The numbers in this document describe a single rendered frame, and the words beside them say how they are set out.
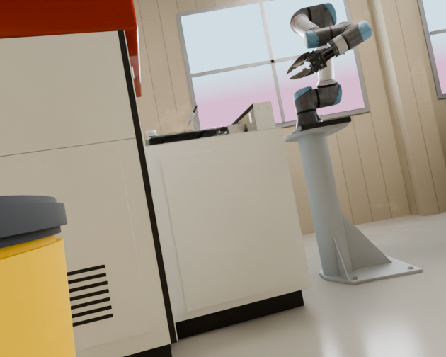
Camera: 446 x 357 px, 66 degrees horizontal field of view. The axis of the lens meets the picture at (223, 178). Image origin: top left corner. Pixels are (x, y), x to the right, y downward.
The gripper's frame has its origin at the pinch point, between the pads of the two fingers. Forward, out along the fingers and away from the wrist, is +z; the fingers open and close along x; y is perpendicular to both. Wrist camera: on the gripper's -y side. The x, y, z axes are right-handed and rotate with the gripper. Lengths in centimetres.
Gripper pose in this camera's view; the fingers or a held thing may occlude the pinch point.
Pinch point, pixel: (290, 74)
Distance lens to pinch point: 160.0
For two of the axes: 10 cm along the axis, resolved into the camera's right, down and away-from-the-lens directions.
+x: 5.3, 7.6, 3.7
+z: -8.5, 4.8, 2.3
